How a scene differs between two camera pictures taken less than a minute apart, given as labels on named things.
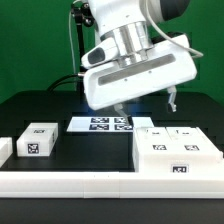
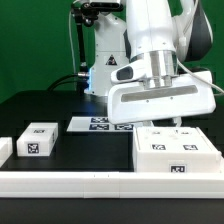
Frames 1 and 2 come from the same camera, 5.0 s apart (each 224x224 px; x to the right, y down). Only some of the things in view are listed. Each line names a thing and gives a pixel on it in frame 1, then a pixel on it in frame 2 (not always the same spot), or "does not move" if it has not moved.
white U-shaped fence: (107, 184) does not move
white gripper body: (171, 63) to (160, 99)
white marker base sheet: (108, 123) does not move
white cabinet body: (175, 150) does not move
